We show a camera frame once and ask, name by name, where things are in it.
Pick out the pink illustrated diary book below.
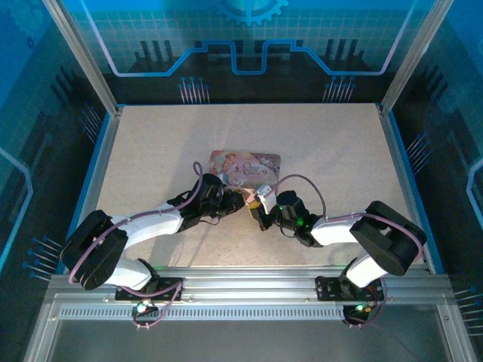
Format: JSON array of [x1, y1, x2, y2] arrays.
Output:
[[206, 149, 283, 189]]

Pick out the small lit connector board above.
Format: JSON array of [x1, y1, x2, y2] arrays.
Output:
[[131, 299, 160, 318], [342, 301, 375, 326]]

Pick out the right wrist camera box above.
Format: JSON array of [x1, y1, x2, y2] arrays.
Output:
[[254, 184, 275, 203]]

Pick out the purple cable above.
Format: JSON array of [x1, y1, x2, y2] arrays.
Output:
[[272, 173, 426, 329], [67, 161, 205, 329]]

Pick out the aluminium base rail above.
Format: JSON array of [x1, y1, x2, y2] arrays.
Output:
[[45, 265, 456, 305]]

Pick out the slotted grey cable duct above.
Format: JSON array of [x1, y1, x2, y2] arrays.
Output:
[[56, 307, 442, 321]]

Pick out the aluminium side rail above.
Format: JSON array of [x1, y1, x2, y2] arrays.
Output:
[[62, 106, 125, 275], [376, 103, 437, 275]]

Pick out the aluminium frame post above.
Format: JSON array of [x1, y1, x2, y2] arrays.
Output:
[[379, 0, 456, 114], [41, 0, 124, 114]]

